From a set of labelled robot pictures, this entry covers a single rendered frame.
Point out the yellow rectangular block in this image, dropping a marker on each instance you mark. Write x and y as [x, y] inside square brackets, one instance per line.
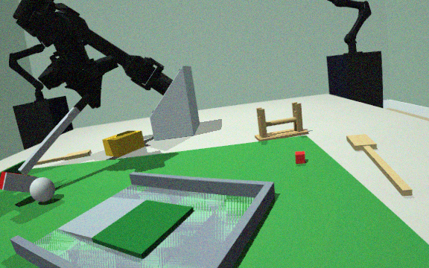
[123, 143]

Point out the green flat mat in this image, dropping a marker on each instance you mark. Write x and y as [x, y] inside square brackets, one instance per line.
[320, 216]

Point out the white golf ball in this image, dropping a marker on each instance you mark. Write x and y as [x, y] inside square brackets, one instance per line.
[42, 189]

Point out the small red block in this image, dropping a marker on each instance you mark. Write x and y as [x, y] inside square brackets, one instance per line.
[300, 157]

